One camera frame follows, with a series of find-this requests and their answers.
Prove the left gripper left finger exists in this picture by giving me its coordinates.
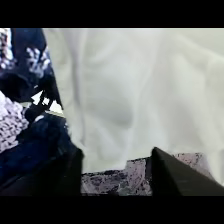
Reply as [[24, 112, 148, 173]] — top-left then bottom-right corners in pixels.
[[0, 146, 85, 197]]

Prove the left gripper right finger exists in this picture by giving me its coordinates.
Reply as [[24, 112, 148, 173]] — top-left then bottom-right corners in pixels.
[[150, 146, 224, 197]]

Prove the white shirt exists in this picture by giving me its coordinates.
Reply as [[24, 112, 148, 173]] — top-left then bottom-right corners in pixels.
[[41, 27, 224, 186]]

